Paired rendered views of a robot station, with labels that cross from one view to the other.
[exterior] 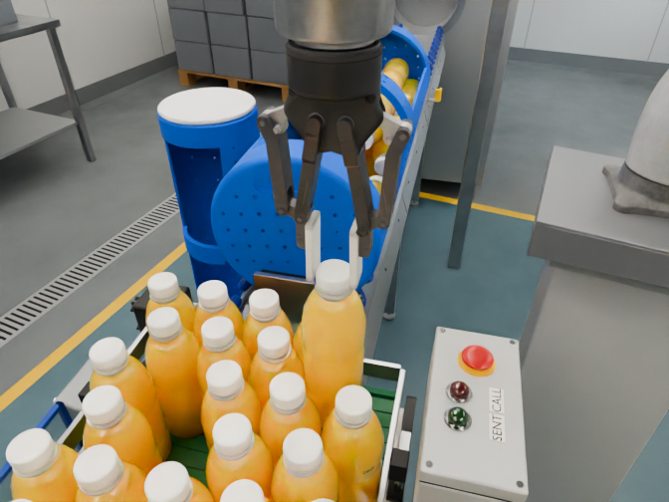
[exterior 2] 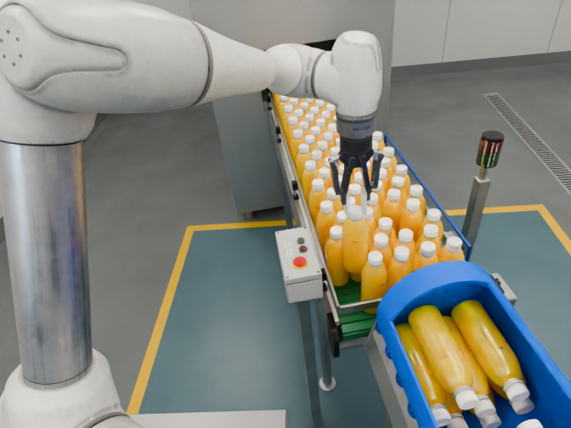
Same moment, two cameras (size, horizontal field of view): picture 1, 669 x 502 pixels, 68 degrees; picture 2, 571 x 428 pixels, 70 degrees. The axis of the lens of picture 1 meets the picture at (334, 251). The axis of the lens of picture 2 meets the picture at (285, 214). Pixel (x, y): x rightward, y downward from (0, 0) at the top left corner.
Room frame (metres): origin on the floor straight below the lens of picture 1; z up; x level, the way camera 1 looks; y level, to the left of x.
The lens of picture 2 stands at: (1.13, -0.43, 1.91)
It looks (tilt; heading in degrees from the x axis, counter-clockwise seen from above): 39 degrees down; 162
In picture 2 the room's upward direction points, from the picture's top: 8 degrees counter-clockwise
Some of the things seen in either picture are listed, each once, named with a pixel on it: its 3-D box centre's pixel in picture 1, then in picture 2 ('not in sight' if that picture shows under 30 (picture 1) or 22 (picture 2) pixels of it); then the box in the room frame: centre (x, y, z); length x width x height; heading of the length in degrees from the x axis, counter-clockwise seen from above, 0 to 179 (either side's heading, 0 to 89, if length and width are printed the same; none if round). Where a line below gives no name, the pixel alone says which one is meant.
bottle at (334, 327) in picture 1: (334, 346); (355, 240); (0.40, 0.00, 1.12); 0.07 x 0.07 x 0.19
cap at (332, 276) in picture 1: (334, 280); (355, 213); (0.40, 0.00, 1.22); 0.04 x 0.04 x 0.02
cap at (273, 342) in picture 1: (274, 345); (381, 241); (0.42, 0.07, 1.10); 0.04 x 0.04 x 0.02
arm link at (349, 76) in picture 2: not in sight; (350, 71); (0.39, -0.01, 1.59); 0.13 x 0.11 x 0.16; 32
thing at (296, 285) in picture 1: (287, 303); not in sight; (0.62, 0.08, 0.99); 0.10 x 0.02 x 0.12; 76
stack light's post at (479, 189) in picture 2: not in sight; (455, 289); (0.33, 0.52, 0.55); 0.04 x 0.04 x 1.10; 76
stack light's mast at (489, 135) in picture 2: not in sight; (487, 157); (0.33, 0.52, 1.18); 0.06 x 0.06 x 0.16
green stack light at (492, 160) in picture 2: not in sight; (488, 155); (0.33, 0.52, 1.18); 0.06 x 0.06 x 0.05
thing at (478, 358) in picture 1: (477, 359); (299, 261); (0.39, -0.17, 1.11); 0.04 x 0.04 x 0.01
